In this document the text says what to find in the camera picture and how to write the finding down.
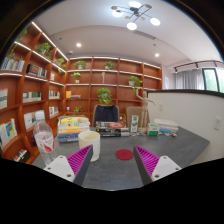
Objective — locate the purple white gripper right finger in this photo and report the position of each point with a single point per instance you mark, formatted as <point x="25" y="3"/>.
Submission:
<point x="152" y="167"/>

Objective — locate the green white carton box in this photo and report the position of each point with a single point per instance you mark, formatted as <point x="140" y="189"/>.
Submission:
<point x="134" y="123"/>

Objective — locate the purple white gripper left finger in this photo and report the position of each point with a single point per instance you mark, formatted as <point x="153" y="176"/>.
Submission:
<point x="73" y="167"/>

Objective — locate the clear plastic water bottle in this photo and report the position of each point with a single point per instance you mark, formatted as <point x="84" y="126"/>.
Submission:
<point x="44" y="138"/>

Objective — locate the stack of colourful books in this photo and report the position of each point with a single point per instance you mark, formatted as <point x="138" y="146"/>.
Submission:
<point x="69" y="127"/>

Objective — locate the small green white box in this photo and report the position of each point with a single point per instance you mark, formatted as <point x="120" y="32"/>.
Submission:
<point x="153" y="129"/>

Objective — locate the potted green plant shelf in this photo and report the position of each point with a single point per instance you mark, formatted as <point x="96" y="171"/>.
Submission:
<point x="104" y="95"/>
<point x="135" y="83"/>

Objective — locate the cream white cup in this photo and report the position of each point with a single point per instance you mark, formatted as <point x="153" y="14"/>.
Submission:
<point x="87" y="138"/>

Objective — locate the potted green plant centre shelf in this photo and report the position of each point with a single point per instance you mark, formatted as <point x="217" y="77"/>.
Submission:
<point x="104" y="95"/>

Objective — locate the ceiling lamp with round bulbs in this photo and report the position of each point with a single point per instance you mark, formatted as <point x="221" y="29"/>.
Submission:
<point x="134" y="11"/>

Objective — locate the black office chair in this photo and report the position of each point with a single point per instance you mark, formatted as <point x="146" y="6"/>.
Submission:
<point x="106" y="113"/>

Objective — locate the wooden artist mannequin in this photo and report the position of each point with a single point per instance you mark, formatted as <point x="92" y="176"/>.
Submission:
<point x="145" y="100"/>

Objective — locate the red round coaster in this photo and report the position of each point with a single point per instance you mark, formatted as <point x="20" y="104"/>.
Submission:
<point x="124" y="154"/>

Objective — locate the dark books with orange disc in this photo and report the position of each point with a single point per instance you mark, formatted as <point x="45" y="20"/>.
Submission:
<point x="112" y="129"/>

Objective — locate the orange wooden bookshelf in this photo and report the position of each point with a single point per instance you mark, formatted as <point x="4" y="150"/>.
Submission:
<point x="36" y="75"/>

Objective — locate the white partition wall panel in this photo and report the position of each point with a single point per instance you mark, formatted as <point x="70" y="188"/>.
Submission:
<point x="199" y="111"/>

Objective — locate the potted green plant right shelf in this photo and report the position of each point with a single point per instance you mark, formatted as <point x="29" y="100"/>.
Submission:
<point x="135" y="83"/>

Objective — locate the grey window curtain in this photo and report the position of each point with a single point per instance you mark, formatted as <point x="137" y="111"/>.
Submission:
<point x="189" y="79"/>

